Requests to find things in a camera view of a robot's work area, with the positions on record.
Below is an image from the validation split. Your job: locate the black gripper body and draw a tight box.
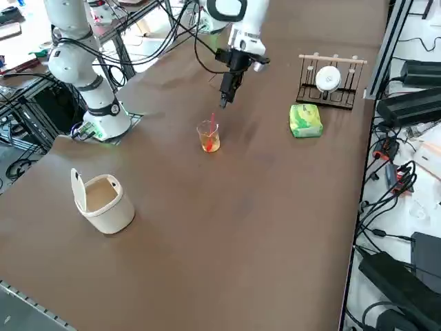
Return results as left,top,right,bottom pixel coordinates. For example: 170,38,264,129
216,47,258,74

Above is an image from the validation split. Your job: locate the red stirring stick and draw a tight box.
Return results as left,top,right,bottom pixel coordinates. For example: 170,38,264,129
205,112,218,152

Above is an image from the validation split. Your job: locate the green tissue pack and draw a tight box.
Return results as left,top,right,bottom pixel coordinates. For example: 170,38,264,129
288,103,324,139

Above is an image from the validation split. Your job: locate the wooden dowel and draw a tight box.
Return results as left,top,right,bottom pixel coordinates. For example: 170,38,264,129
298,54,368,66

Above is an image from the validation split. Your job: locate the red and black connector block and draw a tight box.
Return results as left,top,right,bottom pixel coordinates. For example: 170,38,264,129
373,137,400,160

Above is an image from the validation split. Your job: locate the cream bin with flip lid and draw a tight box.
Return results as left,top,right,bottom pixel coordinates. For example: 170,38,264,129
70,168,136,235

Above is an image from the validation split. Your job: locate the cream cardboard box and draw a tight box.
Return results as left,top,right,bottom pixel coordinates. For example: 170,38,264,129
412,140,441,173

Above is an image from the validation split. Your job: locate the large black power adapter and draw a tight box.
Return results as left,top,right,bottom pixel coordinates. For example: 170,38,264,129
358,251,441,331

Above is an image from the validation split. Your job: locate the black box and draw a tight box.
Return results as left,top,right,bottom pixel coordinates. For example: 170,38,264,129
411,231,441,284

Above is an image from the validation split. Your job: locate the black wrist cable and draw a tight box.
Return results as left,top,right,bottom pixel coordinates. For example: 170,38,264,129
192,20,232,76

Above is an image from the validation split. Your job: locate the black wire cup rack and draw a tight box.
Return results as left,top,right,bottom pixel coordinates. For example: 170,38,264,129
296,54,368,111

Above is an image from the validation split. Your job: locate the aluminium camera post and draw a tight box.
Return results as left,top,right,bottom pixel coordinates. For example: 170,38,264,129
365,0,414,101

